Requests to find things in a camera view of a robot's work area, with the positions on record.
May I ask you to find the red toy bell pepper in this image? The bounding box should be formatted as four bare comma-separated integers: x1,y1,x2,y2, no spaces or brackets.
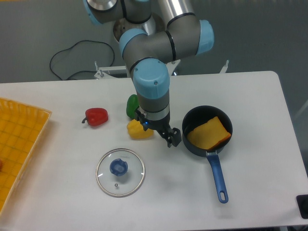
81,108,109,127

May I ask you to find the black device at table edge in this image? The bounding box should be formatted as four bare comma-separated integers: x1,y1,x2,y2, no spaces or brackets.
296,194,308,219

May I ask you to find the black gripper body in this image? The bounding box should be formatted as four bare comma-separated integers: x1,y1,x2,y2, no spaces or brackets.
134,107,171,136

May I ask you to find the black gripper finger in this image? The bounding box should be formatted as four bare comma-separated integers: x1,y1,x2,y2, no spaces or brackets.
159,129,173,147
168,128,181,147

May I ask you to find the yellow toy bell pepper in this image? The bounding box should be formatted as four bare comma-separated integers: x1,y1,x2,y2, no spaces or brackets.
127,119,154,140

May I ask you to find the yellow woven tray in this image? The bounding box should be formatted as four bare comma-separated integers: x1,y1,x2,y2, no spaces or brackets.
0,98,52,212

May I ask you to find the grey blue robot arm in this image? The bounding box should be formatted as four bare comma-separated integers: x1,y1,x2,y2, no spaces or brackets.
84,0,214,146

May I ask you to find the glass lid blue knob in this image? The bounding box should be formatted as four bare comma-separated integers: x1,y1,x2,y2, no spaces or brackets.
95,148,145,198

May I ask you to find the dark pot blue handle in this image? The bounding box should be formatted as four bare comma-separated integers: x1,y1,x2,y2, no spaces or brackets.
182,105,233,204

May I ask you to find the green toy bell pepper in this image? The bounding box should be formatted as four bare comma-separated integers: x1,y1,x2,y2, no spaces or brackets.
126,94,139,119

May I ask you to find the black cable on floor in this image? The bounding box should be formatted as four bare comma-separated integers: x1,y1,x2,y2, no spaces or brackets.
49,39,115,81

